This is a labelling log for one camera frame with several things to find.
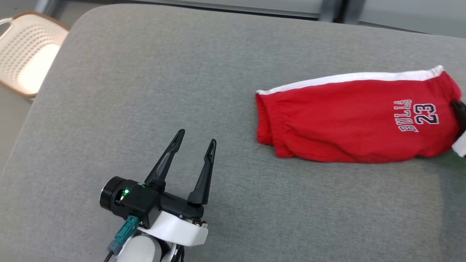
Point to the red Bulls basketball shorts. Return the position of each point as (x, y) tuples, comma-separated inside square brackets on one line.
[(346, 120)]

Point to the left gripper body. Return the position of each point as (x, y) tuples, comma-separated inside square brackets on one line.
[(178, 227)]

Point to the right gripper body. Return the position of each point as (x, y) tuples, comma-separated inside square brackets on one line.
[(461, 145)]

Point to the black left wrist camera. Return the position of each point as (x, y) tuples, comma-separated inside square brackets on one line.
[(134, 203)]

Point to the white perforated laundry basket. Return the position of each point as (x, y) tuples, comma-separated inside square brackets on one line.
[(29, 54)]

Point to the grey fabric sofa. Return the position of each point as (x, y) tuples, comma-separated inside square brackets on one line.
[(182, 91)]

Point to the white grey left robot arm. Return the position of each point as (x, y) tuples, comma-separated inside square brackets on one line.
[(140, 251)]

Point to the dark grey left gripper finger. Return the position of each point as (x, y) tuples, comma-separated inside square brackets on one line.
[(160, 171), (204, 182)]

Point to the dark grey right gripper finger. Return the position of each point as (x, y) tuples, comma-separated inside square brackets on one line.
[(460, 112)]

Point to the grey partition corner post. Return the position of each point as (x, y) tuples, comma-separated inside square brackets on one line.
[(46, 5)]

